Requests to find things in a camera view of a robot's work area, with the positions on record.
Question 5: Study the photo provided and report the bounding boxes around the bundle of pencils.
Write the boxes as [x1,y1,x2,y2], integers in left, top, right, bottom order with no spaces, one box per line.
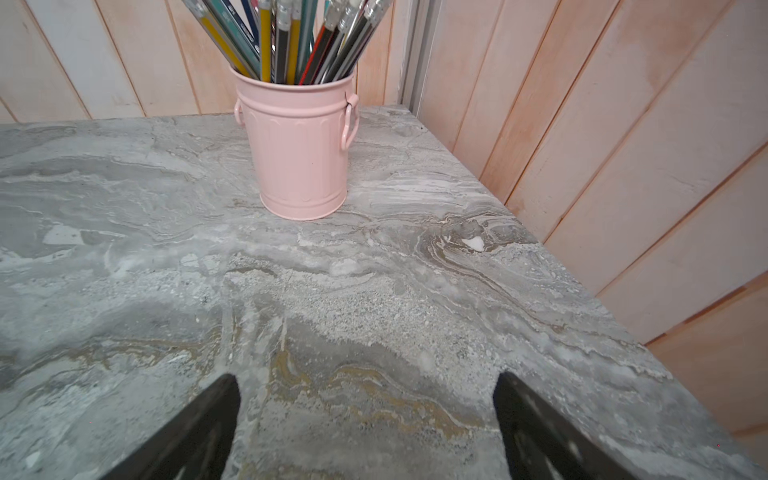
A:
[184,1,392,86]

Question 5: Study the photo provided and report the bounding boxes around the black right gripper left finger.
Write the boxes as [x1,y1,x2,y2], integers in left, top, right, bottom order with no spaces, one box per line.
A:
[104,374,241,479]

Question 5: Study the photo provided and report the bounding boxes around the pink pencil cup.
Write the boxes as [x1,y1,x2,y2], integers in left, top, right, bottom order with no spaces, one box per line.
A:
[230,69,360,221]

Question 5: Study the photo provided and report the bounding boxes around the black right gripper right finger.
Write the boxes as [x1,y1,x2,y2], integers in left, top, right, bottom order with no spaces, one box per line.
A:
[493,371,635,479]

